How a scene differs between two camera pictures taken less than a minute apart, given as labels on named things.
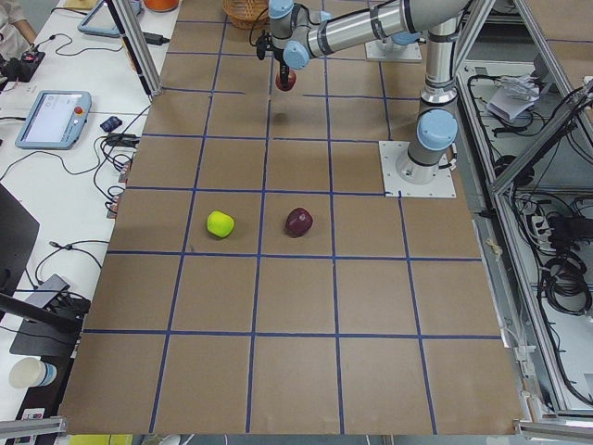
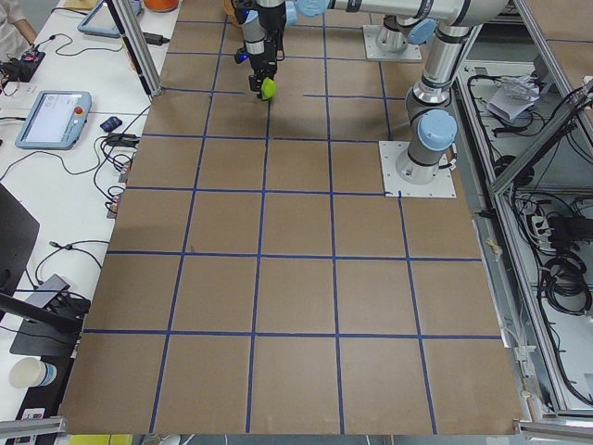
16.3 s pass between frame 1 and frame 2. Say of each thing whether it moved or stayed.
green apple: moved
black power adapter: stayed
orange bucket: stayed
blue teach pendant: stayed
